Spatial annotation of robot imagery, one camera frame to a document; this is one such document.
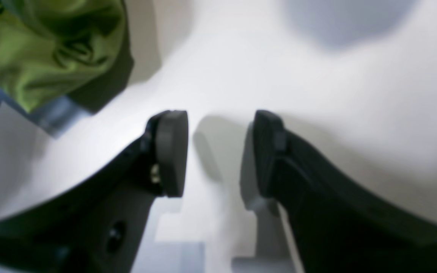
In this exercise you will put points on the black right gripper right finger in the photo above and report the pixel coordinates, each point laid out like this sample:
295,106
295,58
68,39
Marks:
338,226

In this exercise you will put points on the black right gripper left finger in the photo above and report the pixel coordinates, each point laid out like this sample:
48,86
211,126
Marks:
97,226

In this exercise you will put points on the green t-shirt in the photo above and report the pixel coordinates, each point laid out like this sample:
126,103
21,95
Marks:
51,48

